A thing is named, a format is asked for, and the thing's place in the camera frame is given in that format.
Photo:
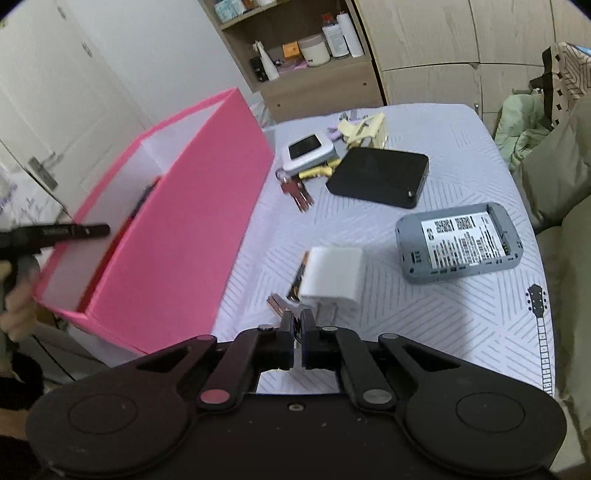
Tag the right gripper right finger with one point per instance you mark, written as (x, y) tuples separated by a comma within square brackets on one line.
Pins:
[(342, 351)]

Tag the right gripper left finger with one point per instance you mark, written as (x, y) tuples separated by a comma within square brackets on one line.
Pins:
[(242, 361)]

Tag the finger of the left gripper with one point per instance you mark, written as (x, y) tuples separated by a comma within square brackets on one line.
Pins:
[(32, 239)]

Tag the AA battery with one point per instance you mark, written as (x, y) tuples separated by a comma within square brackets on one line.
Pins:
[(293, 293)]

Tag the white power adapter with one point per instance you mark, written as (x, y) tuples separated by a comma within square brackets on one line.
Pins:
[(333, 276)]

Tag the grey router back cover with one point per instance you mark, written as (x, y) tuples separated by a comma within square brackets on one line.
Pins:
[(457, 242)]

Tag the pink storage box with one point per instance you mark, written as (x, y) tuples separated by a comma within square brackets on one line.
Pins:
[(178, 202)]

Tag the red keys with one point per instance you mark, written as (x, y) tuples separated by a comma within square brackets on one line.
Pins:
[(295, 188)]

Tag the yellow star hair clip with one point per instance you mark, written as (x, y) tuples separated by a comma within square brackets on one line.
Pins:
[(323, 170)]

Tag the black square device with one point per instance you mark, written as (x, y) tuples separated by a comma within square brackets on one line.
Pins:
[(389, 177)]

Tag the white pocket wifi router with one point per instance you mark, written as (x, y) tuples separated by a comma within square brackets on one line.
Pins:
[(307, 152)]

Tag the purple star hair clip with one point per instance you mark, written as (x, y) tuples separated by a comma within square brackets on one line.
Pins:
[(334, 134)]

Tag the cream claw hair clip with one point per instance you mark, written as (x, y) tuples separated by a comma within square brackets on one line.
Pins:
[(370, 132)]

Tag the person hand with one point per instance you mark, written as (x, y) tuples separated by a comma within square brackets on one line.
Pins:
[(19, 318)]

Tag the white door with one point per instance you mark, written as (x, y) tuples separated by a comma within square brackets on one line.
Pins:
[(65, 116)]

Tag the white patterned table cloth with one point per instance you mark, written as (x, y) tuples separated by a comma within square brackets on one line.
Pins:
[(500, 321)]

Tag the white spray bottle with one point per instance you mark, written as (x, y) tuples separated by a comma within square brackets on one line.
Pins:
[(268, 65)]

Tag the olive green blanket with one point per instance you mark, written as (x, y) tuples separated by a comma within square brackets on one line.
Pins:
[(554, 181)]

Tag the green cloth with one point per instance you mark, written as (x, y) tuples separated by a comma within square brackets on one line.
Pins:
[(521, 127)]

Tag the wooden shelf cabinet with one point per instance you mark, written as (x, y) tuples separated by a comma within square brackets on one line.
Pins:
[(301, 91)]

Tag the orange small box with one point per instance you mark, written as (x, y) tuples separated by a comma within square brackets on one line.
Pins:
[(291, 51)]

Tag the white tall bottle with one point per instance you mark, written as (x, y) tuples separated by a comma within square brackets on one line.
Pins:
[(349, 32)]

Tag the white bottle red cap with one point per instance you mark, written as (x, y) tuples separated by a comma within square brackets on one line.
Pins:
[(333, 34)]

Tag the white cream jar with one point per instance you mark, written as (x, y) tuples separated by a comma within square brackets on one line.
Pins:
[(314, 50)]

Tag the wooden wardrobe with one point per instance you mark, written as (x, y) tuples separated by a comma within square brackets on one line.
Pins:
[(475, 53)]

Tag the patterned tote bag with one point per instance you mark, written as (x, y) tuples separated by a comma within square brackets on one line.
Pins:
[(565, 80)]

